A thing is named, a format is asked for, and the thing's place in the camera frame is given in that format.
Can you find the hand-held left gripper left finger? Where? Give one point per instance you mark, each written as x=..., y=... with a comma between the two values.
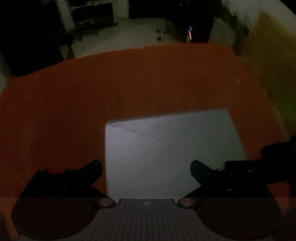
x=98, y=168

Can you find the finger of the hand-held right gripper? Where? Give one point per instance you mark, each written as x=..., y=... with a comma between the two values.
x=238, y=165

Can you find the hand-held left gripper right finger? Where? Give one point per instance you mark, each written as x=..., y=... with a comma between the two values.
x=196, y=168

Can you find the orange cloth covered desktop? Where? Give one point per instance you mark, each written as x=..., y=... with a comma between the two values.
x=69, y=104

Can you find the white paper sheet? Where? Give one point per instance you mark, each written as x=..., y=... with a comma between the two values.
x=171, y=150

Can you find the computer tower with coloured lights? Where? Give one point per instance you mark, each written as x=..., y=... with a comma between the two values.
x=196, y=32

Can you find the black office chair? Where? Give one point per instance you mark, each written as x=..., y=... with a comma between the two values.
x=165, y=34

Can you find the dark wooden chair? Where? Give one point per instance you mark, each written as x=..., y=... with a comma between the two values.
x=92, y=20

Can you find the dark wardrobe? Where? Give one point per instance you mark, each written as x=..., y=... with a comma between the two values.
x=30, y=34

